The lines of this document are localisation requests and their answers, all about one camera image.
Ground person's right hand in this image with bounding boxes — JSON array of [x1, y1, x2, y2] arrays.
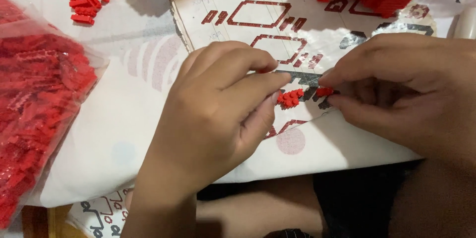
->
[[318, 32, 476, 159]]

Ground person's left hand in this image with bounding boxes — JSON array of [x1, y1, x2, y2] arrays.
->
[[139, 40, 292, 198]]

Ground red brick cluster piece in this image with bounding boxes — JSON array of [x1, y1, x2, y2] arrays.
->
[[277, 89, 305, 109]]

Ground white cylinder container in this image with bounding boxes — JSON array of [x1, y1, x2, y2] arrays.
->
[[452, 6, 476, 40]]

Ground white table cover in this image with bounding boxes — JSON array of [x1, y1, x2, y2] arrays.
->
[[27, 0, 476, 209]]

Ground person's leg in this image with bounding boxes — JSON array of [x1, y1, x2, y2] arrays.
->
[[196, 174, 328, 238]]

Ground printed instruction sheet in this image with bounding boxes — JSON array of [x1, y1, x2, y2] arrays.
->
[[66, 188, 135, 238], [170, 0, 462, 140]]

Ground person's black shorts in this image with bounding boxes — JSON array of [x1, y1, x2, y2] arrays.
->
[[312, 160, 422, 238]]

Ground clear bag of red bricks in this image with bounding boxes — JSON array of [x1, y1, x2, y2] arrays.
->
[[0, 0, 109, 230]]

